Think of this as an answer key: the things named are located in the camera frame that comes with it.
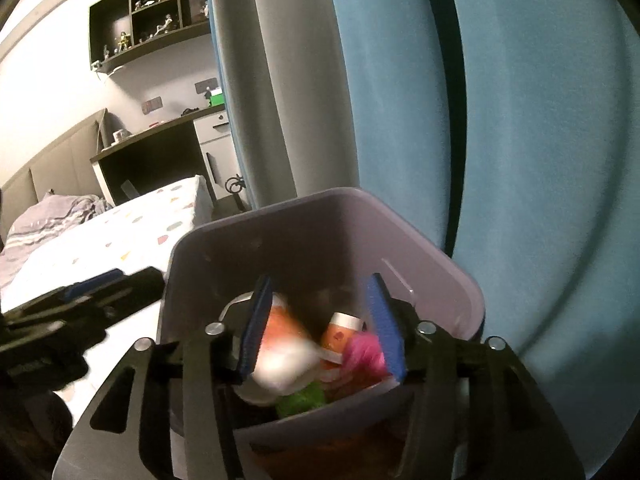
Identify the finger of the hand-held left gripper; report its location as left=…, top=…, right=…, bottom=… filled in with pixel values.
left=60, top=268, right=127, bottom=307
left=90, top=266, right=167, bottom=333

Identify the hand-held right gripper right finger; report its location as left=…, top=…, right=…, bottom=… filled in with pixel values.
left=365, top=272, right=586, bottom=480

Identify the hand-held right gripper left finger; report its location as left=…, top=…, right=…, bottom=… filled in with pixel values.
left=52, top=274, right=275, bottom=480

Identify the small pink plastic bag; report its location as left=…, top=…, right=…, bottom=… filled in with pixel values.
left=340, top=332, right=390, bottom=377

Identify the small white orange bottle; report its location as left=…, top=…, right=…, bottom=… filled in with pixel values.
left=250, top=292, right=322, bottom=397

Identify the green foam net sleeve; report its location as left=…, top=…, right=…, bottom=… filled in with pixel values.
left=274, top=379, right=329, bottom=419

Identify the grey plastic trash bin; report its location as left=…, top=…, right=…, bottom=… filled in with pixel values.
left=155, top=187, right=487, bottom=466

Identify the grey striped duvet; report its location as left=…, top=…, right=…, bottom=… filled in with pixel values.
left=0, top=191, right=113, bottom=261

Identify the grey padded headboard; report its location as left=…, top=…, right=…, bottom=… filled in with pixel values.
left=0, top=108, right=108, bottom=231

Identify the black curled metal stand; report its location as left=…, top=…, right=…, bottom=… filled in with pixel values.
left=224, top=175, right=247, bottom=211

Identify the desk with white drawers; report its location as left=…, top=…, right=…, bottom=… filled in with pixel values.
left=90, top=105, right=236, bottom=206

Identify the white drawer cabinet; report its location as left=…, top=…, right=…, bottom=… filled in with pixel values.
left=192, top=112, right=241, bottom=201

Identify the grey curtain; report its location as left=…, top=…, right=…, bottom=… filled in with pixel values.
left=207, top=0, right=361, bottom=211

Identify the blue curtain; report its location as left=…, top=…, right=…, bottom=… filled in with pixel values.
left=204, top=0, right=228, bottom=106
left=320, top=0, right=640, bottom=466

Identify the row of small figurines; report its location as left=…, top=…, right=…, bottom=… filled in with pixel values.
left=102, top=0, right=211, bottom=58

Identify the white shelf cable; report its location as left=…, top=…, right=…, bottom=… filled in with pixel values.
left=90, top=60, right=123, bottom=80

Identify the dark wall shelf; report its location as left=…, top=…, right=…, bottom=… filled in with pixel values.
left=89, top=0, right=211, bottom=73

